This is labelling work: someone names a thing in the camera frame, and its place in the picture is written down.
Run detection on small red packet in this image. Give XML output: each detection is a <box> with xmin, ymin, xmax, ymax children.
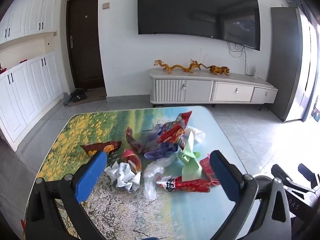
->
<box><xmin>200</xmin><ymin>154</ymin><xmax>220</xmax><ymax>186</ymax></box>

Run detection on red orange chip bag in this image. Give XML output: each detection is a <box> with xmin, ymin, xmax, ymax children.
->
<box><xmin>81</xmin><ymin>141</ymin><xmax>122</xmax><ymax>158</ymax></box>

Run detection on white paper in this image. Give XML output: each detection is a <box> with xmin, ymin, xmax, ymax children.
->
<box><xmin>104</xmin><ymin>161</ymin><xmax>141</xmax><ymax>193</ymax></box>

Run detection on green paper piece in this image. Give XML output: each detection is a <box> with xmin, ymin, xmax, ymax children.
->
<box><xmin>178</xmin><ymin>131</ymin><xmax>202</xmax><ymax>181</ymax></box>

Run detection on pink orange wrapper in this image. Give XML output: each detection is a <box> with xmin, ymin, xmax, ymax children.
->
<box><xmin>121</xmin><ymin>149</ymin><xmax>142</xmax><ymax>174</ymax></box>

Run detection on red white snack wrapper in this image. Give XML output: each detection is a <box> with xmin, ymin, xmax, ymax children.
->
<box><xmin>156</xmin><ymin>176</ymin><xmax>211</xmax><ymax>193</ymax></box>

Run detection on clear plastic bag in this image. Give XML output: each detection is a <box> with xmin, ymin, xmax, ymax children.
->
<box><xmin>143</xmin><ymin>155</ymin><xmax>176</xmax><ymax>201</ymax></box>

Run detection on large red snack bag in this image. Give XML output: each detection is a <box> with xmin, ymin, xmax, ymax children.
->
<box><xmin>157</xmin><ymin>111</ymin><xmax>192</xmax><ymax>149</ymax></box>

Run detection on red clear wrapper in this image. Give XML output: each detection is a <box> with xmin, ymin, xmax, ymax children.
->
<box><xmin>126</xmin><ymin>127</ymin><xmax>159</xmax><ymax>154</ymax></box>

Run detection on purple plastic wrapper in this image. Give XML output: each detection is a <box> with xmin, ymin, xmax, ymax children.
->
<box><xmin>142</xmin><ymin>121</ymin><xmax>185</xmax><ymax>160</ymax></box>

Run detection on black shoes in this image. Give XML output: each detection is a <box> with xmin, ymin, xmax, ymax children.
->
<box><xmin>71</xmin><ymin>89</ymin><xmax>87</xmax><ymax>103</ymax></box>

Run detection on white tv cabinet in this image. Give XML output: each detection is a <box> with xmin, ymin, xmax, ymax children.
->
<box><xmin>150</xmin><ymin>68</ymin><xmax>278</xmax><ymax>106</ymax></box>

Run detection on golden tiger figurine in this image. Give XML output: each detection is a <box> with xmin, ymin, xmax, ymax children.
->
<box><xmin>203</xmin><ymin>65</ymin><xmax>230</xmax><ymax>76</ymax></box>

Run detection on golden dragon figurine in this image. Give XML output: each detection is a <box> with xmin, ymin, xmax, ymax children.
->
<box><xmin>153</xmin><ymin>60</ymin><xmax>202</xmax><ymax>74</ymax></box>

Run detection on grey refrigerator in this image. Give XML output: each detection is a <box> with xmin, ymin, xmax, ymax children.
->
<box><xmin>267</xmin><ymin>7</ymin><xmax>311</xmax><ymax>122</ymax></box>

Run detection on dark brown entrance door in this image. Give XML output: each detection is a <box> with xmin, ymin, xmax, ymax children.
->
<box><xmin>66</xmin><ymin>0</ymin><xmax>105</xmax><ymax>89</ymax></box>

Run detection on white wall cupboards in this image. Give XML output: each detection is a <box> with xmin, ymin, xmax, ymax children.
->
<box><xmin>1</xmin><ymin>0</ymin><xmax>63</xmax><ymax>151</ymax></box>

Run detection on tv cables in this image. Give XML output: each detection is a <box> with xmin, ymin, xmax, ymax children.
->
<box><xmin>227</xmin><ymin>42</ymin><xmax>254</xmax><ymax>76</ymax></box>

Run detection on large black wall television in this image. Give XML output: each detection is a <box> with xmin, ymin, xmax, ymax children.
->
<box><xmin>138</xmin><ymin>0</ymin><xmax>260</xmax><ymax>50</ymax></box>

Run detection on beige wall switch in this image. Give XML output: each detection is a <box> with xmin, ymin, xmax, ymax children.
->
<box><xmin>103</xmin><ymin>2</ymin><xmax>110</xmax><ymax>10</ymax></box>

